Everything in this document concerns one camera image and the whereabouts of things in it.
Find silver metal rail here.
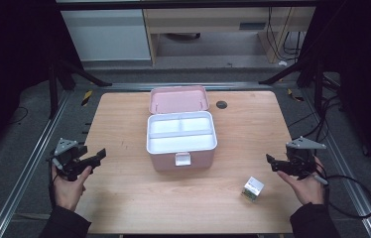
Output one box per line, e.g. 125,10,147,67
301,88,371,238
103,81,295,92
0,89,72,238

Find black floor cables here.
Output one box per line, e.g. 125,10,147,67
287,74,344,144

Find person's right hand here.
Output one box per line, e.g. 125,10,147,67
276,157,326,206

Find small white carton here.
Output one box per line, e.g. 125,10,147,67
240,176,266,203

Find white compartment tray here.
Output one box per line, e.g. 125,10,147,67
146,111,218,155

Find thin black floor cable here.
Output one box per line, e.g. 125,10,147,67
7,105,30,126

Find pink storage box with lid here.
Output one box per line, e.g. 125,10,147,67
145,84,219,173

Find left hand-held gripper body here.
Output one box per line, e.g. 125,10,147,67
47,137,90,182

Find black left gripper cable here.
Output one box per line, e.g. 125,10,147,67
47,155,58,210

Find person's left hand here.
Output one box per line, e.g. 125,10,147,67
52,163,93,213

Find yellow black tape strip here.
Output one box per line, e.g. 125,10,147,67
286,87,306,103
80,89,94,108

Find hanging black cables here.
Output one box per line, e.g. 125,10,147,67
266,7,308,64

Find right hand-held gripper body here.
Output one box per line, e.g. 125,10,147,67
281,136,327,181

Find black metal stand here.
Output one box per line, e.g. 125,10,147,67
47,59,114,121
258,59,327,117

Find white cabinet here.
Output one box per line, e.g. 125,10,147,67
60,9,153,62

